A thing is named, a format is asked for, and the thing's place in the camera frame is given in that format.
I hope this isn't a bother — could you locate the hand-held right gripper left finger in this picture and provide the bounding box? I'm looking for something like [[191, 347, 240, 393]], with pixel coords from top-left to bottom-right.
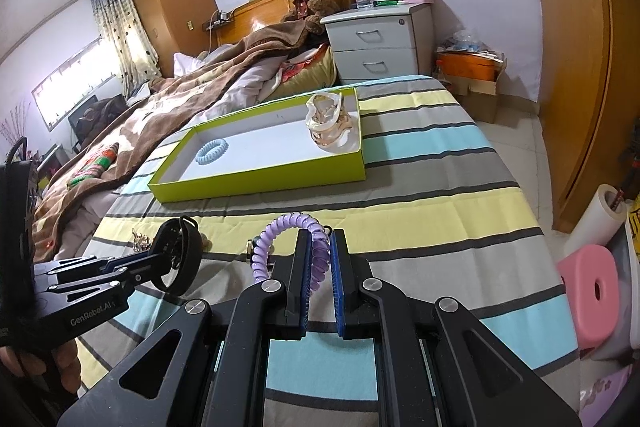
[[57, 229, 313, 427]]

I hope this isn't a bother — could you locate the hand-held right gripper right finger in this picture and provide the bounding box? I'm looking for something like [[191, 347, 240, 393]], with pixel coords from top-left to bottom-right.
[[327, 229, 583, 427]]

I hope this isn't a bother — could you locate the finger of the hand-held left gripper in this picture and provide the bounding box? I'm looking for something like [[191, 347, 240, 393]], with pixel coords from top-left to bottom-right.
[[34, 218, 185, 281], [46, 258, 177, 309]]

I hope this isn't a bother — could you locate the gold hair clip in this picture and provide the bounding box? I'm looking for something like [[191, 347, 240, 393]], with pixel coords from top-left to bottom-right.
[[131, 229, 154, 256]]

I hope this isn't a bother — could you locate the wide black hair band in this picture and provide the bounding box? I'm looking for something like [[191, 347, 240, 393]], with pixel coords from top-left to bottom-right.
[[150, 217, 204, 296]]

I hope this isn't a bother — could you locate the purple spiral hair tie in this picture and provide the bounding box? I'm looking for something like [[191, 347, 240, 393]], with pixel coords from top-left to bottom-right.
[[251, 213, 332, 303]]

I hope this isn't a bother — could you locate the green cardboard tray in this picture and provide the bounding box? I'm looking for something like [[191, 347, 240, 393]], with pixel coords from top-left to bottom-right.
[[147, 87, 367, 202]]

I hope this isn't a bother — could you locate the person's left hand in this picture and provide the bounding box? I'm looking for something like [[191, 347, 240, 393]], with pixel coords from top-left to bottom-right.
[[0, 338, 82, 396]]

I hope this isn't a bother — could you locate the dark bag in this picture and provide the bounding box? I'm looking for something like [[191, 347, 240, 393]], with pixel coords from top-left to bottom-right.
[[67, 94, 131, 148]]

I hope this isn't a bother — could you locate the pearly hair claw clip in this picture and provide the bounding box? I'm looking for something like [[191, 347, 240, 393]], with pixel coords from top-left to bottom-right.
[[305, 93, 362, 154]]

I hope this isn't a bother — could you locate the brown plush blanket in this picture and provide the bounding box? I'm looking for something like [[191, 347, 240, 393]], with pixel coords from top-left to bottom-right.
[[30, 19, 311, 263]]

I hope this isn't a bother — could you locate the window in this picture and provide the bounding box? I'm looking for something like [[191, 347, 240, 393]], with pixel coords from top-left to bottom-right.
[[31, 36, 123, 130]]

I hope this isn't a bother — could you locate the pale floral quilt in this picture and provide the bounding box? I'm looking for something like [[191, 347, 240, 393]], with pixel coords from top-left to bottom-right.
[[50, 52, 303, 253]]

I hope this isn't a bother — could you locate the olive yellow pillow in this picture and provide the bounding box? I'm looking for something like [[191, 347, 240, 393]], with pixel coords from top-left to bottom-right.
[[270, 44, 338, 100]]

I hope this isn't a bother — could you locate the red white cloth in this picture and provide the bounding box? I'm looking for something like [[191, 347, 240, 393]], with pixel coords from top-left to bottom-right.
[[277, 52, 321, 82]]

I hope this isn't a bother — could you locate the patterned curtain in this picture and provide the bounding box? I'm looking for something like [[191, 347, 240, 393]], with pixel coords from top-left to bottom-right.
[[89, 0, 161, 82]]

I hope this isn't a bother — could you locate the cardboard box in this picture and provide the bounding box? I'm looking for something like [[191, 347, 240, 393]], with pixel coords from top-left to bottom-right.
[[440, 57, 508, 124]]

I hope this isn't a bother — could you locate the power strip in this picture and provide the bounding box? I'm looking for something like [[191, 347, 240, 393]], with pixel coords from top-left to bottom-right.
[[202, 9, 236, 30]]

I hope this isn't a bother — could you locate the pink bag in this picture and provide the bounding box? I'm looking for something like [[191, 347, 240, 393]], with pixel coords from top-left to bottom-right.
[[556, 244, 623, 350]]

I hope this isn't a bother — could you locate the wooden headboard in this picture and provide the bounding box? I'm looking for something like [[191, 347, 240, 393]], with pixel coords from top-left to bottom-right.
[[202, 0, 351, 50]]

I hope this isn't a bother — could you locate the grey drawer nightstand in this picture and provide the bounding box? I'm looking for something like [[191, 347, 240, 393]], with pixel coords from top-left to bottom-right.
[[320, 2, 433, 85]]

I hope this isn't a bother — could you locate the orange box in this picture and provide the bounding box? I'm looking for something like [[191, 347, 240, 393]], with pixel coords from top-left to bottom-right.
[[436, 49, 501, 82]]

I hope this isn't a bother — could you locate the white paper roll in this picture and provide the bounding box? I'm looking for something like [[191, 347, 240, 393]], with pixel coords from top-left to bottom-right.
[[565, 183, 628, 258]]

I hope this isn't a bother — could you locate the clear plastic bag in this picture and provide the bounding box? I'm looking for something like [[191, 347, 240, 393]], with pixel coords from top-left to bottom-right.
[[440, 29, 501, 58]]

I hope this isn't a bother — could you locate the yellow printed bag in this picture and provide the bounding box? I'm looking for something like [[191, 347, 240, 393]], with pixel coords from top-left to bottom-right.
[[625, 202, 640, 258]]

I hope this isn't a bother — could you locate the large wooden door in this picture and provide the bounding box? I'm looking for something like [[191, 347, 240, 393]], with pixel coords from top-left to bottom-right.
[[520, 0, 640, 233]]

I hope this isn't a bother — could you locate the blue spiral hair tie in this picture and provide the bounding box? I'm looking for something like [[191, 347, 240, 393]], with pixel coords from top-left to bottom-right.
[[195, 138, 229, 166]]

